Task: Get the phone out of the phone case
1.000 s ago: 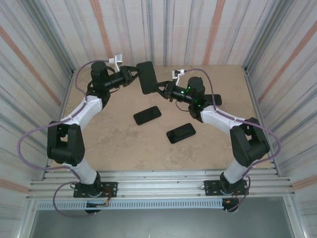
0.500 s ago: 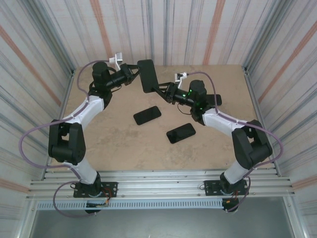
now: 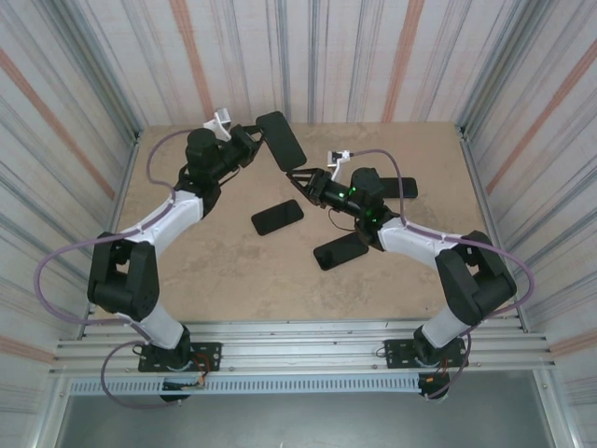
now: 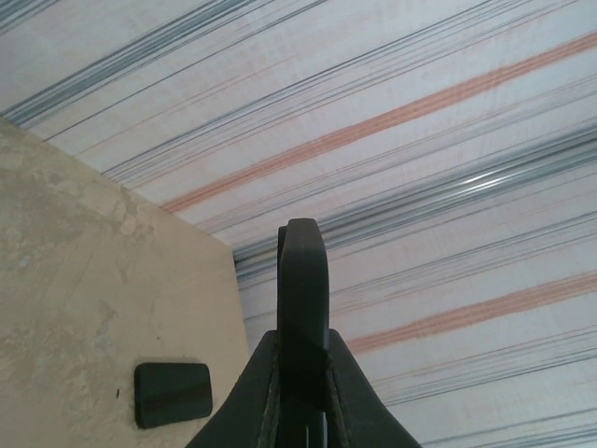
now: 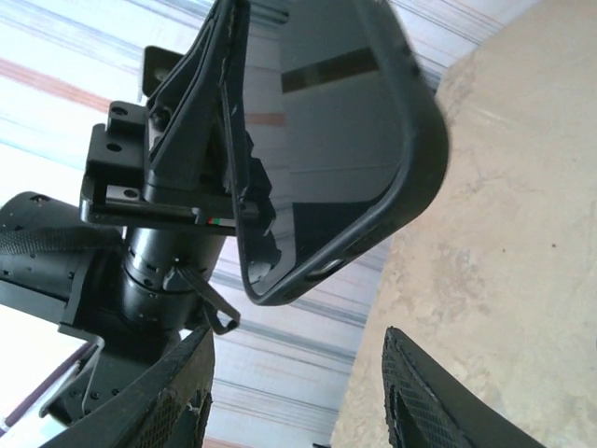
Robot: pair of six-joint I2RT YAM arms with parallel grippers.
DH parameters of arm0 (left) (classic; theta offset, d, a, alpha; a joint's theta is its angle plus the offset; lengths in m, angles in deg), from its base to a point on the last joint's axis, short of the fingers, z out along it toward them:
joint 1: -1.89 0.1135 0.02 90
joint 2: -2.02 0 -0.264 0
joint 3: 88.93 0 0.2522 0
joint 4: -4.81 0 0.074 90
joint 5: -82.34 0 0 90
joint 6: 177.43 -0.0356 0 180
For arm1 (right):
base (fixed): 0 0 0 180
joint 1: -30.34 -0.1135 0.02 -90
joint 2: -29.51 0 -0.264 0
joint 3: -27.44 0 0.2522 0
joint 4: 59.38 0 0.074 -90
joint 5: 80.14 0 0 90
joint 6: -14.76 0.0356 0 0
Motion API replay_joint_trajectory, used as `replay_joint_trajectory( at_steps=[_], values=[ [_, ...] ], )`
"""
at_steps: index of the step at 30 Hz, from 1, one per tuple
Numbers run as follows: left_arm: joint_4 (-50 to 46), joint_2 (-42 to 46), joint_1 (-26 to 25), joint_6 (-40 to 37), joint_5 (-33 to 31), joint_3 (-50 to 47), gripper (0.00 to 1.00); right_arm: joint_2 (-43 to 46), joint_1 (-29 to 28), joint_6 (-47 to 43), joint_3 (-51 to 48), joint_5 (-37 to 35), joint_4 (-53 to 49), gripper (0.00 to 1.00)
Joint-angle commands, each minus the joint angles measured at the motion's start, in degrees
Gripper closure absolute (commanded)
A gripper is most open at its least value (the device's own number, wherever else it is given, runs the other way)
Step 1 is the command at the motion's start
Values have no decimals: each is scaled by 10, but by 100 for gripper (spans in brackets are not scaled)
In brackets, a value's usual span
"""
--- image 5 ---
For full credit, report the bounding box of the black smartphone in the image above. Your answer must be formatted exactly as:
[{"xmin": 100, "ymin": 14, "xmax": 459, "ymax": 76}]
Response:
[{"xmin": 235, "ymin": 0, "xmax": 411, "ymax": 293}]

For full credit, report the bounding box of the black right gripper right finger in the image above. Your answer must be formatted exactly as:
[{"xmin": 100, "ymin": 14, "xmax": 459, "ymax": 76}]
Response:
[{"xmin": 381, "ymin": 326, "xmax": 542, "ymax": 448}]

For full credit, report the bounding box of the thin black left gripper wire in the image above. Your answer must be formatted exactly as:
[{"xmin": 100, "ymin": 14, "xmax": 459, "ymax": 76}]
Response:
[{"xmin": 170, "ymin": 264, "xmax": 242, "ymax": 337}]

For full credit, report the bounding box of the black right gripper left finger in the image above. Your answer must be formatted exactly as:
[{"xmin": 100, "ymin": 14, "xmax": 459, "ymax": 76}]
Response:
[{"xmin": 50, "ymin": 325, "xmax": 216, "ymax": 448}]

